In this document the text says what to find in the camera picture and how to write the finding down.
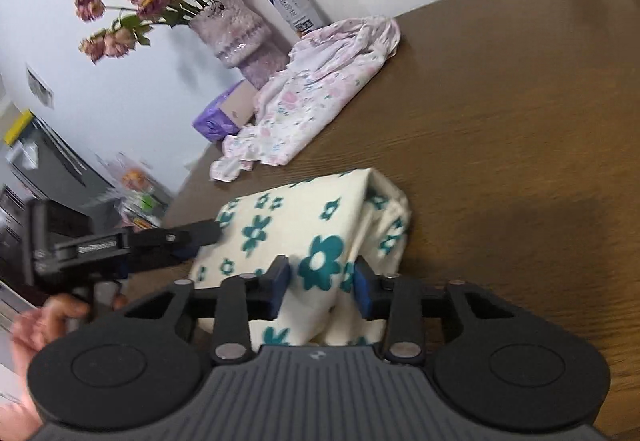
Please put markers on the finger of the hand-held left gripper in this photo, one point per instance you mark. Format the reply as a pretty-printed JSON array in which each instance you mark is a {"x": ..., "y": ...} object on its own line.
[
  {"x": 155, "y": 258},
  {"x": 175, "y": 237}
]

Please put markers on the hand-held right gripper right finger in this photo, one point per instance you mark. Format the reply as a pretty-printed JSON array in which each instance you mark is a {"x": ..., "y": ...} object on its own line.
[{"x": 365, "y": 291}]

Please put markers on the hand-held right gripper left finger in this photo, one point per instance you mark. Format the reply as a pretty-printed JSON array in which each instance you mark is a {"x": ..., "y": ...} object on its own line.
[{"x": 280, "y": 288}]

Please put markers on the cream dress with teal flowers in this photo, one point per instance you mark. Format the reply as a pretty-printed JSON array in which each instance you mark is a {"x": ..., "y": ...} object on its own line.
[{"x": 300, "y": 231}]

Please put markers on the person's left forearm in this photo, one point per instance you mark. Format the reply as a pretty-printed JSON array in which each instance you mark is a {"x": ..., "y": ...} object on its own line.
[{"x": 15, "y": 421}]

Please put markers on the person's left hand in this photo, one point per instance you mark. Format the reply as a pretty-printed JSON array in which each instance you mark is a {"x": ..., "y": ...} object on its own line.
[{"x": 45, "y": 321}]

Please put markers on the shelf of colourful packets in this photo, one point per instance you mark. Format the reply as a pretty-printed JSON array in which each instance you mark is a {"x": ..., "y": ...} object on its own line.
[{"x": 137, "y": 196}]

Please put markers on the grey cabinet with yellow label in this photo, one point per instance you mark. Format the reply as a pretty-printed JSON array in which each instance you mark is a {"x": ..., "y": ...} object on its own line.
[{"x": 50, "y": 171}]

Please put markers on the purple tissue pack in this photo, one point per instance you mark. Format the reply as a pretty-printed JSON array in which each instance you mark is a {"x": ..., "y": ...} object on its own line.
[{"x": 220, "y": 116}]

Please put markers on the pink floral garment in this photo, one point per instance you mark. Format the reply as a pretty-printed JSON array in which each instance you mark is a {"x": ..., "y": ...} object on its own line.
[{"x": 310, "y": 91}]

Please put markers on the purple glitter vase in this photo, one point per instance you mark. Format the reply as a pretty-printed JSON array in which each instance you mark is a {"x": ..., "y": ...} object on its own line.
[{"x": 235, "y": 33}]

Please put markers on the tea bottle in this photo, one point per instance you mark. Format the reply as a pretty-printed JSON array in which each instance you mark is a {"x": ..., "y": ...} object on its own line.
[{"x": 295, "y": 3}]

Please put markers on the wall picture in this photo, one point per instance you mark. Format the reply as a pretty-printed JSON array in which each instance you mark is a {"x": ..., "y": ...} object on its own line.
[{"x": 40, "y": 86}]

